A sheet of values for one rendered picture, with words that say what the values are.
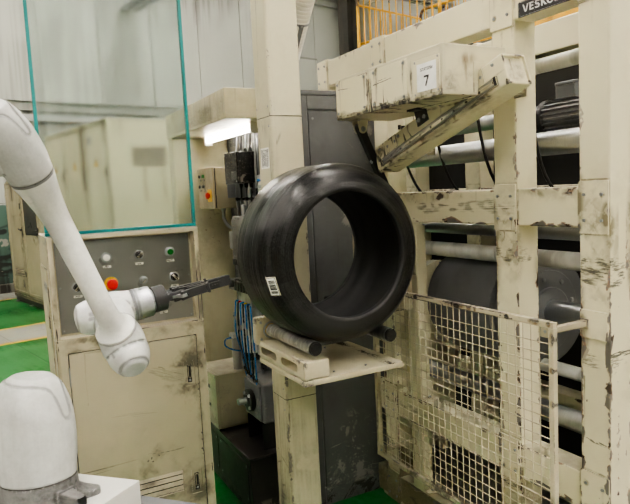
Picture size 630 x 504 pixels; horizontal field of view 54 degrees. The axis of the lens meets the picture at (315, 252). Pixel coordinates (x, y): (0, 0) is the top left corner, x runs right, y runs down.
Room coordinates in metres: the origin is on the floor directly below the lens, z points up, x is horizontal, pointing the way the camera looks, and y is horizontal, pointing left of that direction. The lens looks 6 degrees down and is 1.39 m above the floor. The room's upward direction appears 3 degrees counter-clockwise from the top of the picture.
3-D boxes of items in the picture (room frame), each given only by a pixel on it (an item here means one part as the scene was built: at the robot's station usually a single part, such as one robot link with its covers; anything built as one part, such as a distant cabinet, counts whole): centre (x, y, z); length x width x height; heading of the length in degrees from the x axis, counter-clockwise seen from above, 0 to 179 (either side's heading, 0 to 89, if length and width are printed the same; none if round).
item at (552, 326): (2.02, -0.43, 0.65); 0.90 x 0.02 x 0.70; 28
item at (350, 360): (2.08, -0.03, 0.80); 0.37 x 0.36 x 0.02; 118
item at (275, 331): (2.01, 0.09, 0.90); 0.35 x 0.05 x 0.05; 28
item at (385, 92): (2.10, -0.35, 1.71); 0.61 x 0.25 x 0.15; 28
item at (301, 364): (2.01, 0.09, 0.84); 0.36 x 0.09 x 0.06; 28
